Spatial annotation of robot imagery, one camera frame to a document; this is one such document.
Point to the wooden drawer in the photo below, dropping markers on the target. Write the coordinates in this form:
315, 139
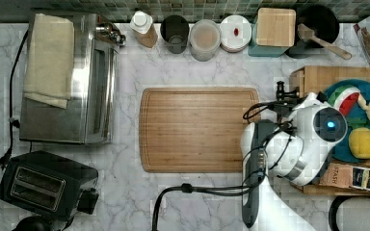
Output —
296, 82

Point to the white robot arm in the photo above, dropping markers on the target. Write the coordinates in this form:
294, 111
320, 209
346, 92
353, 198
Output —
297, 150

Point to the wooden drawer cabinet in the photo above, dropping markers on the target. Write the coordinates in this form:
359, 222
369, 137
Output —
319, 78

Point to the bamboo cutting board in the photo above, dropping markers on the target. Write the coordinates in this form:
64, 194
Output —
193, 130

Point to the clear plastic container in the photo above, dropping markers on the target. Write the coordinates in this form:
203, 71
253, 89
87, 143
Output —
205, 39

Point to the dark grey cup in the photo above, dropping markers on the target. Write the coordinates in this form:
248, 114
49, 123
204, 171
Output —
175, 31

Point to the stainless toaster oven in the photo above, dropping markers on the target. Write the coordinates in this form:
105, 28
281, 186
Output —
88, 117

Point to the stack of white plates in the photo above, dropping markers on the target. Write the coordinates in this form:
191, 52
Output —
235, 33

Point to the bottle with white cap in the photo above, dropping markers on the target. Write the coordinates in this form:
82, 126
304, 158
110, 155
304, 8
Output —
142, 25

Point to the teal canister wooden lid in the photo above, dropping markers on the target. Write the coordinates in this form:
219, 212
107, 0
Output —
273, 32

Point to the beige folded towel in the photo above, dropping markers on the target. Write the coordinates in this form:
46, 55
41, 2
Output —
50, 61

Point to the wooden spoon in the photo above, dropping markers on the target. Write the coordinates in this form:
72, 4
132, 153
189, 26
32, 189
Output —
307, 34

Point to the black two-slot toaster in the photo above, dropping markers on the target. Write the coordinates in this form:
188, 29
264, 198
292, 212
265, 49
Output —
49, 185

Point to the toy watermelon slice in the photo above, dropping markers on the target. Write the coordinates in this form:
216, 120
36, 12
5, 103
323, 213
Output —
344, 98

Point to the Stash tea box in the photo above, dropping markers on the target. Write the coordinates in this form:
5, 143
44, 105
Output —
346, 177

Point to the black pot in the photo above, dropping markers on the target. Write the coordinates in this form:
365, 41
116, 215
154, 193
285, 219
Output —
323, 22

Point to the toy lemon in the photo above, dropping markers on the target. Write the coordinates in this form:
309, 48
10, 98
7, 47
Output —
359, 143

